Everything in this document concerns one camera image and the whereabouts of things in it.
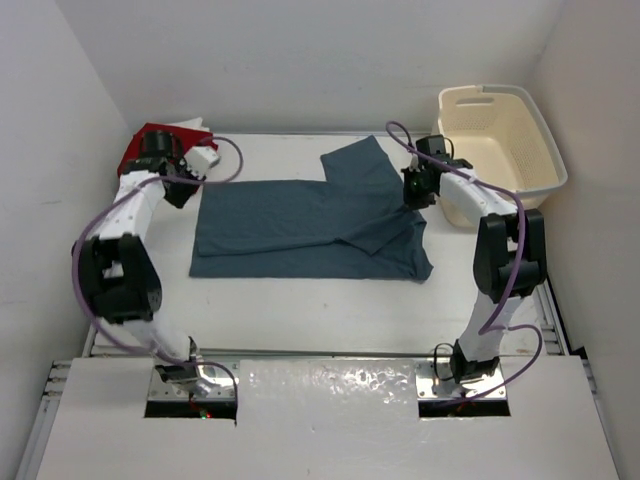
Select red t shirt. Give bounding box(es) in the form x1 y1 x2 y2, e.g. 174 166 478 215
117 123 219 176

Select blue t shirt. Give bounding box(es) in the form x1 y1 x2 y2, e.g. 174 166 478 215
189 136 433 283

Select white printed t shirt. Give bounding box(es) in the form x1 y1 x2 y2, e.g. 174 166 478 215
170 117 210 132

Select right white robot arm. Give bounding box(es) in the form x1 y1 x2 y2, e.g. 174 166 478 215
402 135 547 383

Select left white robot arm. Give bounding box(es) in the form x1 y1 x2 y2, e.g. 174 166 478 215
72 123 219 389

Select cream plastic laundry basket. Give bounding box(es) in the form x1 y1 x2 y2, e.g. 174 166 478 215
432 85 568 209

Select white foreground cover board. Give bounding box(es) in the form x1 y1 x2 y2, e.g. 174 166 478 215
39 357 617 479

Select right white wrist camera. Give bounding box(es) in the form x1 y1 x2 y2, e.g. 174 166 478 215
408 155 420 172

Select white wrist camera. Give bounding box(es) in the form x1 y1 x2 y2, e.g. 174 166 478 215
184 146 221 178
408 155 420 172

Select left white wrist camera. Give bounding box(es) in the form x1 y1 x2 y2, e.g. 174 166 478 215
184 146 221 178

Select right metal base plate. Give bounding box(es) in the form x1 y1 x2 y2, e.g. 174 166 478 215
415 357 507 403

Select metal base plate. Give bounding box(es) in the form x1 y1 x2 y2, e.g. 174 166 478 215
415 357 507 403
147 358 240 402

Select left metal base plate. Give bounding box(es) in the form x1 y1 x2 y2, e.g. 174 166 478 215
147 358 240 402

